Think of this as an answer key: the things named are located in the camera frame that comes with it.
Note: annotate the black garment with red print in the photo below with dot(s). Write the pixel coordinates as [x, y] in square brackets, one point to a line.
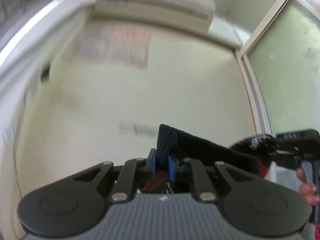
[200, 142]

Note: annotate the person's right hand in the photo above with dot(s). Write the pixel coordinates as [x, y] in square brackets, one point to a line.
[310, 193]

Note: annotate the white wall air conditioner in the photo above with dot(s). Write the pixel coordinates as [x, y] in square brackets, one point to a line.
[155, 3]

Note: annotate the white-framed frosted window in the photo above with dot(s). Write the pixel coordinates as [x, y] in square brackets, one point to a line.
[287, 62]

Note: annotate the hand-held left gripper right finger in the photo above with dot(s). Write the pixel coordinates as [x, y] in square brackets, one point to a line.
[171, 167]

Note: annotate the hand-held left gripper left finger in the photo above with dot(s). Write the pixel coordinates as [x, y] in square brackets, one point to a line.
[153, 165]

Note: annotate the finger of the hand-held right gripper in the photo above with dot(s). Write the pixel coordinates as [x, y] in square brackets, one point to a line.
[263, 142]
[285, 158]

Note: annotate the wall poster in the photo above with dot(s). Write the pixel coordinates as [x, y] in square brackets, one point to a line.
[112, 46]

